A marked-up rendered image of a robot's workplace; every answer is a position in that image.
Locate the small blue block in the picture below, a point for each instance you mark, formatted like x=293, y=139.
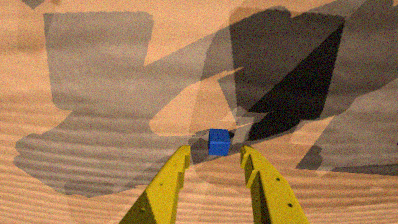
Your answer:
x=218, y=142

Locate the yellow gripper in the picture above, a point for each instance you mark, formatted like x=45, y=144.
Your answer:
x=273, y=201

